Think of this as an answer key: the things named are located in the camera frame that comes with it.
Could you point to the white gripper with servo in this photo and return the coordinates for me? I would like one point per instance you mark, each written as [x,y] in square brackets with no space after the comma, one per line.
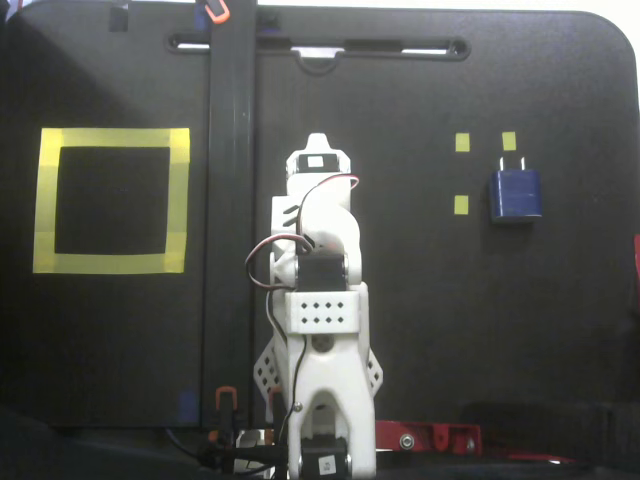
[317,162]

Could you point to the blue and white charger plug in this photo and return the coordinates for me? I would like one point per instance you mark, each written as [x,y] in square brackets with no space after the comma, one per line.
[517,197]

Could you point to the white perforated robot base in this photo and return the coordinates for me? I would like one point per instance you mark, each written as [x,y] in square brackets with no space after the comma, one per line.
[264,362]

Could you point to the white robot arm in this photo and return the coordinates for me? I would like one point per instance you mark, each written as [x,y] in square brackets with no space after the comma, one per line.
[325,380]

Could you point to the black flat bar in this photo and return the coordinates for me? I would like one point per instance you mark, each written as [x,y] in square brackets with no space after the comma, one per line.
[232,200]

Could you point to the blue tape piece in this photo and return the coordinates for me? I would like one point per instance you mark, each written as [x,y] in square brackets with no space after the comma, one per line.
[187,406]
[201,20]

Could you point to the yellow tape square outline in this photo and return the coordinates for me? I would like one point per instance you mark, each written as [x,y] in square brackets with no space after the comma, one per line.
[112,137]

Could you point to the red corner bracket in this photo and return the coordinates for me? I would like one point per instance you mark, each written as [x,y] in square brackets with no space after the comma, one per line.
[425,435]

